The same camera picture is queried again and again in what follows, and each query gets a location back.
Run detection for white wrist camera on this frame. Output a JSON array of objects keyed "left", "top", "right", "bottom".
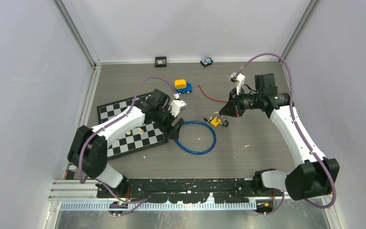
[
  {"left": 170, "top": 100, "right": 187, "bottom": 117},
  {"left": 229, "top": 72, "right": 245, "bottom": 96}
]

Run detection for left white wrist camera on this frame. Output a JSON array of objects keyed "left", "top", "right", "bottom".
[{"left": 170, "top": 100, "right": 187, "bottom": 117}]

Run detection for yellow black padlock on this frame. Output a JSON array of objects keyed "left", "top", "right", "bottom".
[{"left": 203, "top": 116, "right": 229, "bottom": 127}]

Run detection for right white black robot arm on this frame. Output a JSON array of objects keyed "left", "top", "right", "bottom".
[{"left": 219, "top": 73, "right": 340, "bottom": 200}]

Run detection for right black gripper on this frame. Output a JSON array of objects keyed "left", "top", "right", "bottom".
[{"left": 219, "top": 87, "right": 262, "bottom": 117}]

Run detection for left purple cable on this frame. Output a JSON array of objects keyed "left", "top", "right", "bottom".
[{"left": 78, "top": 76, "right": 181, "bottom": 216}]

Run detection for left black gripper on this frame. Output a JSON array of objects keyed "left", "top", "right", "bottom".
[{"left": 153, "top": 105, "right": 183, "bottom": 139}]

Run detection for black blue owl toy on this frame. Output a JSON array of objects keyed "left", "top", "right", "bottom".
[{"left": 200, "top": 57, "right": 214, "bottom": 67}]

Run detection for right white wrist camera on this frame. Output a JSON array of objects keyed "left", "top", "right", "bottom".
[{"left": 229, "top": 72, "right": 245, "bottom": 96}]

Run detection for perforated metal rail strip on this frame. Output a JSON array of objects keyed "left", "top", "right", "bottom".
[{"left": 59, "top": 200, "right": 257, "bottom": 211}]

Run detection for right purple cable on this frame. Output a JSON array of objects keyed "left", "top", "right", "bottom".
[{"left": 238, "top": 52, "right": 337, "bottom": 217}]

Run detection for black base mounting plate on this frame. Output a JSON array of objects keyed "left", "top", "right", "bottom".
[{"left": 97, "top": 177, "right": 285, "bottom": 205}]

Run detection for blue yellow toy car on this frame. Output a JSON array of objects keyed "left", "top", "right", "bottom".
[{"left": 174, "top": 79, "right": 193, "bottom": 94}]

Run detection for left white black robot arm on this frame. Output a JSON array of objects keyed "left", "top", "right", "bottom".
[{"left": 67, "top": 89, "right": 187, "bottom": 198}]

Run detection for red cable seal tag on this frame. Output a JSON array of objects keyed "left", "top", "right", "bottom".
[{"left": 197, "top": 83, "right": 231, "bottom": 104}]

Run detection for light wooden chess pawn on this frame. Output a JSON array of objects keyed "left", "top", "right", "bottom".
[{"left": 138, "top": 128, "right": 144, "bottom": 135}]

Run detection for black white chessboard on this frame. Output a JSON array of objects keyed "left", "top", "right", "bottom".
[{"left": 97, "top": 97, "right": 168, "bottom": 159}]

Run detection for purple cable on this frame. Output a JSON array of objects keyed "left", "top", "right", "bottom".
[
  {"left": 78, "top": 76, "right": 181, "bottom": 216},
  {"left": 238, "top": 52, "right": 337, "bottom": 217}
]

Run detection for small black square box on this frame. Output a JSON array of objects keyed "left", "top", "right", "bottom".
[{"left": 154, "top": 56, "right": 167, "bottom": 67}]

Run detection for blue ring hoop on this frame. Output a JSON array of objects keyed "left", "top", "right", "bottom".
[{"left": 174, "top": 121, "right": 217, "bottom": 155}]

